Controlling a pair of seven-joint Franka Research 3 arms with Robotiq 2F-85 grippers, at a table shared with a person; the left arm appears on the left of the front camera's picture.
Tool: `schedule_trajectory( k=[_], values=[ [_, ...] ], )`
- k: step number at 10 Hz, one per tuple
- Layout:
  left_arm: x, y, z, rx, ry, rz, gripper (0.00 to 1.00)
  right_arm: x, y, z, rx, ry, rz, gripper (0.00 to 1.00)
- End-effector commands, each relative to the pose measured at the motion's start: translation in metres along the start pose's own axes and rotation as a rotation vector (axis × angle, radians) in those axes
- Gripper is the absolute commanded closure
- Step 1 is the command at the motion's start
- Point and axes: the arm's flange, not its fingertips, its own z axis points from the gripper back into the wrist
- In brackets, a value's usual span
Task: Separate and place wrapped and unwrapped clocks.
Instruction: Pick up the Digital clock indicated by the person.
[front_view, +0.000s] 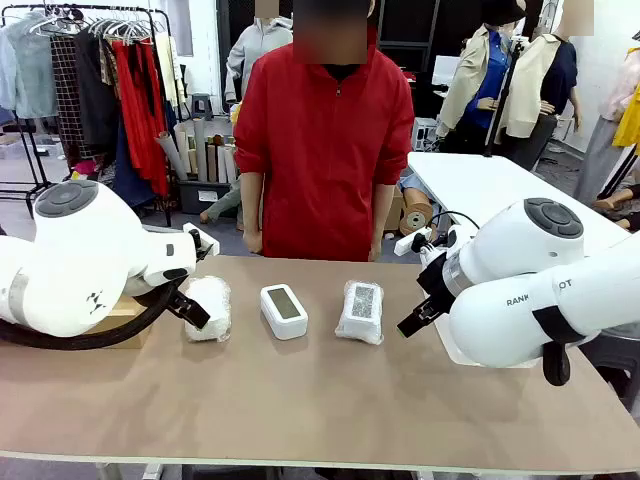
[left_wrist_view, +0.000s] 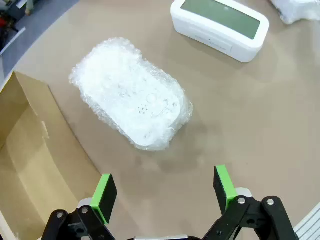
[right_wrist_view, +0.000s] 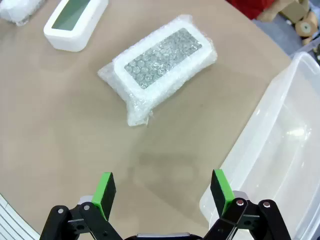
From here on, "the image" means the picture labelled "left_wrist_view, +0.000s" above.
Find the unwrapped white digital clock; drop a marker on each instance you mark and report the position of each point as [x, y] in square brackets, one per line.
[212, 35]

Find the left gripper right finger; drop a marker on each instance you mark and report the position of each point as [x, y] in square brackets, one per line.
[225, 185]

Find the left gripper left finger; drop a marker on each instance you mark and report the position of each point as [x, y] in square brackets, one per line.
[105, 197]

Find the bubble-wrapped clock grey screen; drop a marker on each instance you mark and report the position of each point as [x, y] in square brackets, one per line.
[295, 10]

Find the ribbed grey aluminium panel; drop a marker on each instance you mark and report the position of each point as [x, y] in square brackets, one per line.
[311, 225]

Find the bubble-wrapped clock white back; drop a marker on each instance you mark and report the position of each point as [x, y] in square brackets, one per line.
[130, 95]

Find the brown cardboard box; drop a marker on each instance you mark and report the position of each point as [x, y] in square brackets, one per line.
[30, 150]

